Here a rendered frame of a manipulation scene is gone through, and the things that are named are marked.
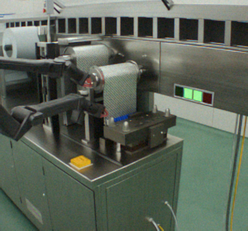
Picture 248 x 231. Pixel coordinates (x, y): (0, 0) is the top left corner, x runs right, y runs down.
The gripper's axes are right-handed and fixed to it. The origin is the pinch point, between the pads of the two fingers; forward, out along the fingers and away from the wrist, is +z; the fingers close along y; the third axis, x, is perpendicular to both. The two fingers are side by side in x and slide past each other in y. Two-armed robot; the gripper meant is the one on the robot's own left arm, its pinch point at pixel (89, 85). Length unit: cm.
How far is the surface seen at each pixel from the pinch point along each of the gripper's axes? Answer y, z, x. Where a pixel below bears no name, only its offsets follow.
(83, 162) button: 22.5, 2.2, -34.2
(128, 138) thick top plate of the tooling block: 28.4, 14.0, -13.4
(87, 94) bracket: -1.4, 3.5, -4.2
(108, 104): 7.5, 12.0, -2.9
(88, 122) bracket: 0.6, 13.3, -16.2
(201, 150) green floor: -35, 239, 31
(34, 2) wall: -553, 187, 166
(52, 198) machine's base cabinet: -5, 26, -66
